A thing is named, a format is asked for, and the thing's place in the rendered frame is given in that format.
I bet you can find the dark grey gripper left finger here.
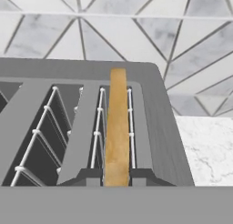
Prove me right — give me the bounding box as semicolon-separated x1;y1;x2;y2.
56;168;103;188

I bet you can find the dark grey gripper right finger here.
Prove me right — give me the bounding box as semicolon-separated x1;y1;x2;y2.
130;168;177;188

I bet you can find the golden brown bread slice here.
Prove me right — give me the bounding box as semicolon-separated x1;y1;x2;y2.
104;67;130;188

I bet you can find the grey toaster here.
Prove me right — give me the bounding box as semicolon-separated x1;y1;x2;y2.
0;57;196;188

